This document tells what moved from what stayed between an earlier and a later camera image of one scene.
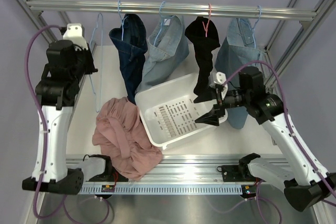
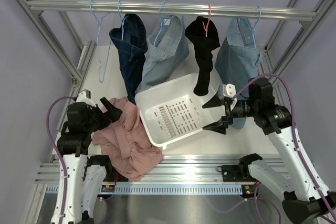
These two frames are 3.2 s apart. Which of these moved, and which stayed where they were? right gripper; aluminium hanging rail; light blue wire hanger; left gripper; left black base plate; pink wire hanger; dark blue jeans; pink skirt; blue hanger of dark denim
Moved: light blue wire hanger; left gripper; right gripper
Stayed: aluminium hanging rail; blue hanger of dark denim; pink skirt; left black base plate; pink wire hanger; dark blue jeans
